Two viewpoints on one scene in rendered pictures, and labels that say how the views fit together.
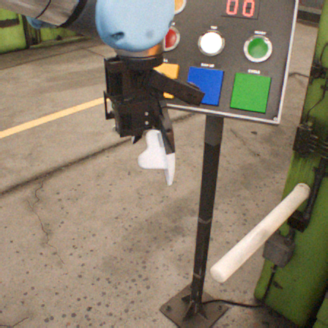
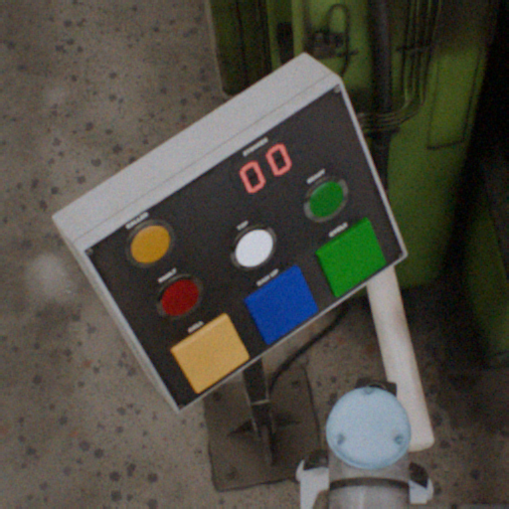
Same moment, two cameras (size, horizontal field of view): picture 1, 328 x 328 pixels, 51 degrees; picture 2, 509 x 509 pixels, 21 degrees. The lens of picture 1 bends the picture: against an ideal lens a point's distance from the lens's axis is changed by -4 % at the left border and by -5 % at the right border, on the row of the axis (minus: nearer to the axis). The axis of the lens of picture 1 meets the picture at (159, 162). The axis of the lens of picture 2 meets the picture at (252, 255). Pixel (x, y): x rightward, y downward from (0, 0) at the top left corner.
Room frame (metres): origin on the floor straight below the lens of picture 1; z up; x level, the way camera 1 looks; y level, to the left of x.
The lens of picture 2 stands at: (0.37, 0.31, 2.49)
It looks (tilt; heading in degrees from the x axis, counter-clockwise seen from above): 68 degrees down; 313
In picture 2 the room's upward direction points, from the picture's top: 9 degrees counter-clockwise
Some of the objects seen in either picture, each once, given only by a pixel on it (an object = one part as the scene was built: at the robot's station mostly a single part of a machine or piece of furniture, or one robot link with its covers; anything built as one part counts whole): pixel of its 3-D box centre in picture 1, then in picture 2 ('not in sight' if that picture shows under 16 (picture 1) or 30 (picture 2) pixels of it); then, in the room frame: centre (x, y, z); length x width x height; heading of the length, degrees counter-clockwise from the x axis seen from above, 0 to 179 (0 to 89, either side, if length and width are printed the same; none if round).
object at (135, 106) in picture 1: (136, 92); not in sight; (0.52, 0.04, 1.07); 0.09 x 0.08 x 0.12; 116
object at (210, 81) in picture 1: (203, 86); (279, 303); (0.72, -0.10, 1.01); 0.07 x 0.05 x 0.07; 70
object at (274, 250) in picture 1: (279, 249); not in sight; (0.84, -0.42, 0.36); 0.09 x 0.07 x 0.12; 45
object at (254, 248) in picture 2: (211, 42); (254, 248); (0.76, -0.11, 1.09); 0.05 x 0.03 x 0.04; 45
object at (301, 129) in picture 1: (305, 140); not in sight; (0.85, -0.42, 0.80); 0.06 x 0.03 x 0.14; 45
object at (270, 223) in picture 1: (265, 228); (386, 303); (0.68, -0.29, 0.62); 0.44 x 0.05 x 0.05; 135
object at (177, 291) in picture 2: (167, 38); (179, 297); (0.80, -0.02, 1.09); 0.05 x 0.03 x 0.04; 45
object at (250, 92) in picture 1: (250, 93); (349, 255); (0.68, -0.19, 1.01); 0.07 x 0.05 x 0.07; 70
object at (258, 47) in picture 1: (258, 48); (325, 199); (0.73, -0.21, 1.09); 0.05 x 0.03 x 0.04; 45
